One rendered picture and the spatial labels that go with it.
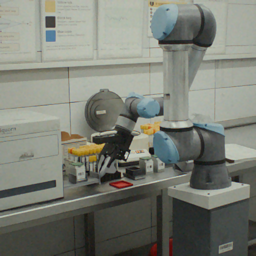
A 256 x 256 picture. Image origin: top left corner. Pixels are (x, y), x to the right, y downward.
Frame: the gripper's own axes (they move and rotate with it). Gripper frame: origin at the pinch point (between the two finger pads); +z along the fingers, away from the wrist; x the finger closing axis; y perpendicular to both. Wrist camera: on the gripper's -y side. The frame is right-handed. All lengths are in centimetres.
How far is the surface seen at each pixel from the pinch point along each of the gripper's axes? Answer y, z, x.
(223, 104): 111, -76, 60
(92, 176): -1.6, 1.9, 1.2
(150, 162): 23.5, -13.6, 1.6
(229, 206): 24, -6, -46
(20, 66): -25, -32, 56
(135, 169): 19.7, -8.3, 4.3
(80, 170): -10.4, 1.7, -2.4
